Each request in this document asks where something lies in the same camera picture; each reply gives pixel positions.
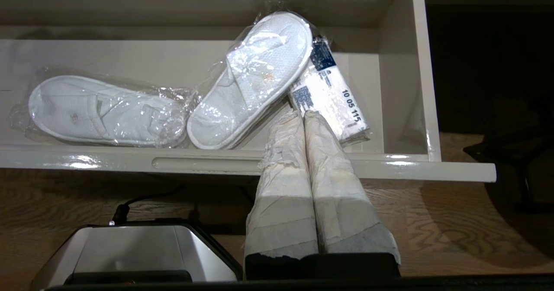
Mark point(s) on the white slippers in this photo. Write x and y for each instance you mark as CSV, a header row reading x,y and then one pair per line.
x,y
255,74
104,111

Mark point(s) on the right gripper right finger wrapped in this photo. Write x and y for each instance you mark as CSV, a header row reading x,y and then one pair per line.
x,y
342,195

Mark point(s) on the right gripper left finger wrapped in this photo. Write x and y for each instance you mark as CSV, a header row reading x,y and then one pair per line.
x,y
281,204

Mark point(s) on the white glossy low cabinet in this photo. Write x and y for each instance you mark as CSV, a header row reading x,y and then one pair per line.
x,y
173,1

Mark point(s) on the white packet with blue print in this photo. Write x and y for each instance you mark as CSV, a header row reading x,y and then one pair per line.
x,y
333,96

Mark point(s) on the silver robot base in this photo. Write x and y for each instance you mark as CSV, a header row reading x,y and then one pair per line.
x,y
138,252

